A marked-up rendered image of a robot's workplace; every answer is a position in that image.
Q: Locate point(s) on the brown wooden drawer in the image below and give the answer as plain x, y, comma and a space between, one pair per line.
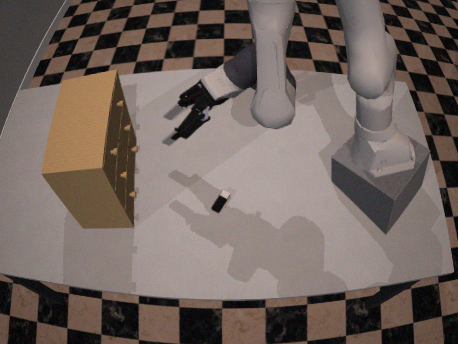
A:
132, 148
110, 148
123, 132
117, 102
130, 194
120, 172

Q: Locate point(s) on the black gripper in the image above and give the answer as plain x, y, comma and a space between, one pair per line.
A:
204, 103

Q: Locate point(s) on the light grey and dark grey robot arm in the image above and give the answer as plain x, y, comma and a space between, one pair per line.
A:
380, 146

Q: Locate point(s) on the tan wooden chest of drawers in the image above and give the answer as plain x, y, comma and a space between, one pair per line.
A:
74, 155

